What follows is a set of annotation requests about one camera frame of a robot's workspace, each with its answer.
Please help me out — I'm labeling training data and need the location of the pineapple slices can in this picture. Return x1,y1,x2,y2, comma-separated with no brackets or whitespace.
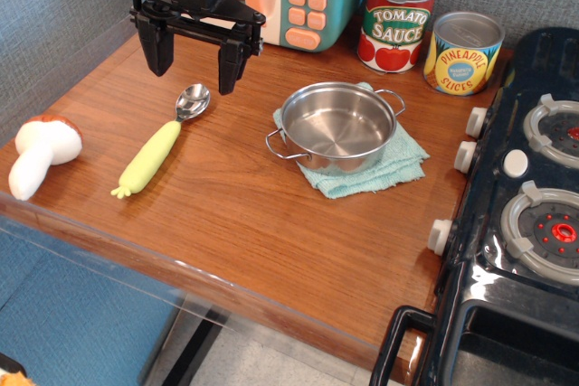
423,11,505,96

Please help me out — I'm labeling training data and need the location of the white plush mushroom brown cap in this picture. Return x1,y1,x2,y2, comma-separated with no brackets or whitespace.
8,115,83,201

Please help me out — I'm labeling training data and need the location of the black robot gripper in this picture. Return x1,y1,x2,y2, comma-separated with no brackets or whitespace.
131,0,266,95

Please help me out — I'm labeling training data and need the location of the stainless steel pot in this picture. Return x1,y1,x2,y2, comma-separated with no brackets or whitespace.
265,81,406,176

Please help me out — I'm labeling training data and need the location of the spoon with green handle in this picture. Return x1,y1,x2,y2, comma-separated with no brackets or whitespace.
110,83,211,199

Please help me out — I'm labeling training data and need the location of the black toy stove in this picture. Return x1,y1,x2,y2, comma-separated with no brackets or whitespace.
371,27,578,385

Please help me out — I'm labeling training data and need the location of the tomato sauce can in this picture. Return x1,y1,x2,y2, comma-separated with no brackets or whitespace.
357,0,435,73

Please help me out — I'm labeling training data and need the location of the orange object at corner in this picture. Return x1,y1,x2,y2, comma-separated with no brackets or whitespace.
0,353,35,386

